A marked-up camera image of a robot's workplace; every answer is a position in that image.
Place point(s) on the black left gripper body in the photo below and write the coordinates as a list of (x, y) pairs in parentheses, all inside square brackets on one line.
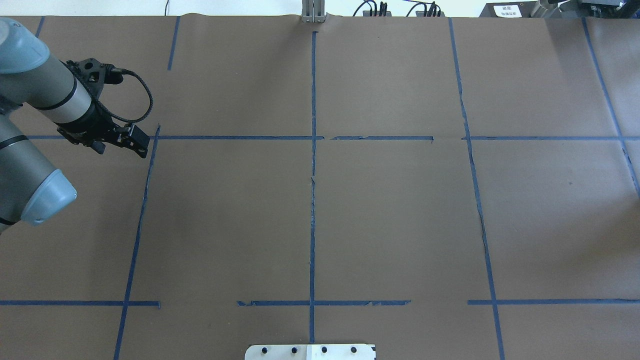
[(95, 125)]

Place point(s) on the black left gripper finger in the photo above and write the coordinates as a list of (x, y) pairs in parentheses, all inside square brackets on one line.
[(131, 137)]

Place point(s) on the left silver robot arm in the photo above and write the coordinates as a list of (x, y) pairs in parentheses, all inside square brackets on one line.
[(36, 84)]

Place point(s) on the white label card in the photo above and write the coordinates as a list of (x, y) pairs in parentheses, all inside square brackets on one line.
[(507, 10)]

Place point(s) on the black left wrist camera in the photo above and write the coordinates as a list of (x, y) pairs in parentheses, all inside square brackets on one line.
[(94, 75)]

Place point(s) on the aluminium frame post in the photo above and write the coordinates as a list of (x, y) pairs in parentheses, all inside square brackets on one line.
[(313, 11)]

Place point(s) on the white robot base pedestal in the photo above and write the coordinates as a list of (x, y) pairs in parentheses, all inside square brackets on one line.
[(338, 351)]

